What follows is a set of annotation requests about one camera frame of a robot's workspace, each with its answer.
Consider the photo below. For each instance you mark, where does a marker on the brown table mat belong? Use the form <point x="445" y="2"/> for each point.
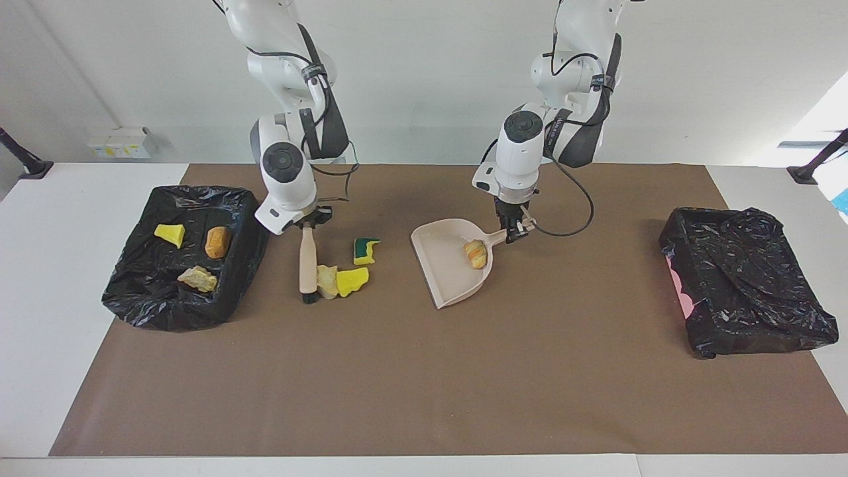
<point x="371" y="411"/>

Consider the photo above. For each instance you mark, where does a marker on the tan croissant piece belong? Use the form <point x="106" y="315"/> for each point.
<point x="475" y="254"/>

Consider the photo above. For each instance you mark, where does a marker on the bin lined with black bag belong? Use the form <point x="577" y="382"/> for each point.
<point x="146" y="305"/>

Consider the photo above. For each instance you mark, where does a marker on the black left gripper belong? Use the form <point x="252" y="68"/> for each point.
<point x="512" y="210"/>

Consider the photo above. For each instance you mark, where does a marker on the blue object at edge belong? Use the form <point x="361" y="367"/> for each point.
<point x="843" y="202"/>

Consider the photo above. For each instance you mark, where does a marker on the pink bin with black bag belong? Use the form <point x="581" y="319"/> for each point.
<point x="748" y="285"/>

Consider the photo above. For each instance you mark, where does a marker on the pale flaky pastry piece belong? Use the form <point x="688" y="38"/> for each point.
<point x="197" y="279"/>

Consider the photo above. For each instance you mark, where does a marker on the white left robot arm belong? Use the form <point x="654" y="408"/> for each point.
<point x="520" y="152"/>

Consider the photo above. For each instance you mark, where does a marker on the beige plastic dustpan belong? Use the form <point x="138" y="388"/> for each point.
<point x="447" y="271"/>

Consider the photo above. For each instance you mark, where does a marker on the yellow sponge piece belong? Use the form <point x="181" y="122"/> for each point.
<point x="352" y="281"/>

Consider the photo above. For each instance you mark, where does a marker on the beige hand brush black bristles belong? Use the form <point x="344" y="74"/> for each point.
<point x="308" y="265"/>

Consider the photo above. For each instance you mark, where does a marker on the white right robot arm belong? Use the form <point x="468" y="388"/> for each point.
<point x="285" y="179"/>

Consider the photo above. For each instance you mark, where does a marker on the small yellow sponge wedge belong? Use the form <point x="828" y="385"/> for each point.
<point x="170" y="235"/>

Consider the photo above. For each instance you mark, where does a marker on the beige foam chunk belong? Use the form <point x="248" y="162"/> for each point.
<point x="326" y="281"/>

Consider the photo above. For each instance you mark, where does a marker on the yellow sponge with green back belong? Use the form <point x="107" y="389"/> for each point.
<point x="366" y="250"/>

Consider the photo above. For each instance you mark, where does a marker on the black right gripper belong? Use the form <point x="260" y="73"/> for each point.
<point x="310" y="217"/>

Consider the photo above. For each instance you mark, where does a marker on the black camera stand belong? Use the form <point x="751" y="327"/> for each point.
<point x="30" y="165"/>
<point x="811" y="169"/>

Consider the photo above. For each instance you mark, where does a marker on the white wall socket box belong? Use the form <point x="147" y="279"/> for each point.
<point x="119" y="142"/>

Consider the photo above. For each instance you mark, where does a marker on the brown bread roll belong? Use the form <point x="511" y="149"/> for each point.
<point x="217" y="242"/>

